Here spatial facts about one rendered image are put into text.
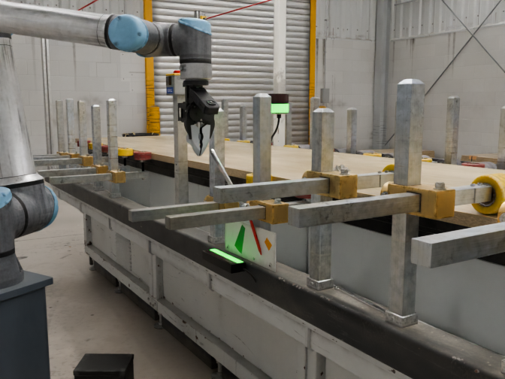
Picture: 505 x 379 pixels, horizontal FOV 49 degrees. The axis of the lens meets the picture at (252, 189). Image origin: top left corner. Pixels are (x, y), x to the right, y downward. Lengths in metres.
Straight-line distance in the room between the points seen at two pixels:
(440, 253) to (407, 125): 0.41
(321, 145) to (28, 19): 0.87
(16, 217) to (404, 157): 1.17
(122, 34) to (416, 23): 10.08
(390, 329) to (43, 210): 1.18
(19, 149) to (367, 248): 1.10
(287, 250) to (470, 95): 8.77
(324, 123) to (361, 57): 10.43
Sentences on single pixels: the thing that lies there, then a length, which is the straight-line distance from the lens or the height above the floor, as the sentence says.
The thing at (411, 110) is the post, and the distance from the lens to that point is 1.04.
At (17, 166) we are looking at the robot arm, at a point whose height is 0.93.
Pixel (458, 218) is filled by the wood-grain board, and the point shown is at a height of 0.89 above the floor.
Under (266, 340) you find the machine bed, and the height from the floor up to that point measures 0.30.
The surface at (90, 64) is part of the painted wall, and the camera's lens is 9.22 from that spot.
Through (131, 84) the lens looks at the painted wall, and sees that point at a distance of 9.36.
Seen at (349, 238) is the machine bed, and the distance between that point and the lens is 1.51.
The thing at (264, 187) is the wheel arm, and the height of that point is 0.95.
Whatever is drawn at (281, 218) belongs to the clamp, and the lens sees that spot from 1.40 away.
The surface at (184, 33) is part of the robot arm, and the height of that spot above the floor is 1.31.
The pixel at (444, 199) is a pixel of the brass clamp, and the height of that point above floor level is 0.95.
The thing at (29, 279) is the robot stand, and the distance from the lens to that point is 1.81.
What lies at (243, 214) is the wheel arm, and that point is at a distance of 1.38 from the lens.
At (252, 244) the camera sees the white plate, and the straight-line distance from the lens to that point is 1.49.
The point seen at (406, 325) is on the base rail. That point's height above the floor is 0.70.
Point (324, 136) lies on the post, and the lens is 1.22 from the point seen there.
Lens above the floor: 1.11
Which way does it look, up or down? 9 degrees down
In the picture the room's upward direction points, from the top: straight up
